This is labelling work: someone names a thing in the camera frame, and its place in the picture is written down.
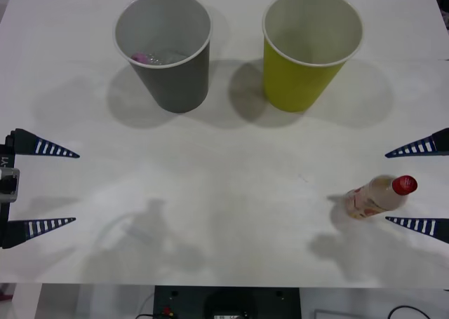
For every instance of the pink-capped clear plastic bottle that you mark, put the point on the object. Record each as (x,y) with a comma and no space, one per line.
(149,58)

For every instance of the red-capped clear plastic bottle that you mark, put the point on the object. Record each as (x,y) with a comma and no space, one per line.
(379,196)

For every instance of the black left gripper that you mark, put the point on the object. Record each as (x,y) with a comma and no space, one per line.
(7,154)

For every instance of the yellow-green plastic bin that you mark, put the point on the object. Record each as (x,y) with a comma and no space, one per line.
(298,84)

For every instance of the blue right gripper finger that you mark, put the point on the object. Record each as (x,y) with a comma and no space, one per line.
(424,226)
(428,145)

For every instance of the black robot torso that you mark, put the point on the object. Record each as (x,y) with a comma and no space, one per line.
(226,303)

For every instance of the grey plastic bin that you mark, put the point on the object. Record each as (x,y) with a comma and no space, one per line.
(175,84)

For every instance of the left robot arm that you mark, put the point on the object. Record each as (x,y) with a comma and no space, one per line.
(8,186)

